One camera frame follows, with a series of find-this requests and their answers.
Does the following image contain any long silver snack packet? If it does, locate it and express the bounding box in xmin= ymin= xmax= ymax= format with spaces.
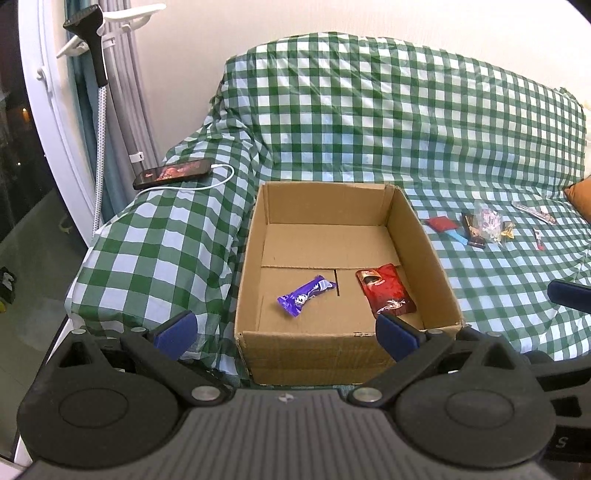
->
xmin=512 ymin=202 xmax=555 ymax=226

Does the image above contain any black garment steamer with hose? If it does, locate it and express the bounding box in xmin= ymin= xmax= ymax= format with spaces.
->
xmin=62 ymin=6 xmax=112 ymax=245

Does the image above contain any green white checked cloth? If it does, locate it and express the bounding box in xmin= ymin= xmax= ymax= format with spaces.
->
xmin=65 ymin=31 xmax=591 ymax=386

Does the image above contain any large red snack packet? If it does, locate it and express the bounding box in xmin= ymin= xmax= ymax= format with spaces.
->
xmin=355 ymin=263 xmax=417 ymax=318

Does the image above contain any white charging cable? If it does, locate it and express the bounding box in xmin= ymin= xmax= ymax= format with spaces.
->
xmin=136 ymin=164 xmax=235 ymax=197

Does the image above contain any purple snack packet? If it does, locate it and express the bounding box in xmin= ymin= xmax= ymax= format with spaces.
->
xmin=276 ymin=275 xmax=337 ymax=318

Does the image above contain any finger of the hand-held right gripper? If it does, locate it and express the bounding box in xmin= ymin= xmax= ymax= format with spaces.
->
xmin=547 ymin=279 xmax=591 ymax=311

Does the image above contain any clear pink candy bag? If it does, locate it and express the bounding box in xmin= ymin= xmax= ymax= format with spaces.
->
xmin=475 ymin=200 xmax=504 ymax=243

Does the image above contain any white plastic hanger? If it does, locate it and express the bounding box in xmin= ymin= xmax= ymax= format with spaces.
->
xmin=56 ymin=4 xmax=167 ymax=59

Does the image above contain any grey curtain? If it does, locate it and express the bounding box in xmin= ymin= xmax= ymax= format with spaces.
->
xmin=95 ymin=0 xmax=160 ymax=217

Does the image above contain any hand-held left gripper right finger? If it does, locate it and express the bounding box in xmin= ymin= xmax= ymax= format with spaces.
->
xmin=348 ymin=311 xmax=532 ymax=409

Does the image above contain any orange cushion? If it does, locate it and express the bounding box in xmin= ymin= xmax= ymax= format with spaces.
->
xmin=563 ymin=178 xmax=591 ymax=217

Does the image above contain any white window frame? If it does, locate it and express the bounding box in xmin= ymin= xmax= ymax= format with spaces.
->
xmin=18 ymin=0 xmax=108 ymax=250

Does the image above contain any teal curtain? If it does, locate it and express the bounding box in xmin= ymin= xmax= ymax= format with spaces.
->
xmin=65 ymin=0 xmax=122 ymax=222

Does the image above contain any brown cardboard box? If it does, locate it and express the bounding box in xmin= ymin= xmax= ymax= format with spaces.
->
xmin=234 ymin=181 xmax=465 ymax=387

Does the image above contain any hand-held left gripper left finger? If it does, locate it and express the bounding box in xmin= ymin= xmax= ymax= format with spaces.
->
xmin=55 ymin=310 xmax=232 ymax=408

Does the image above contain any black smartphone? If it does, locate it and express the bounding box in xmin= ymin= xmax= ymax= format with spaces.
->
xmin=133 ymin=158 xmax=216 ymax=190

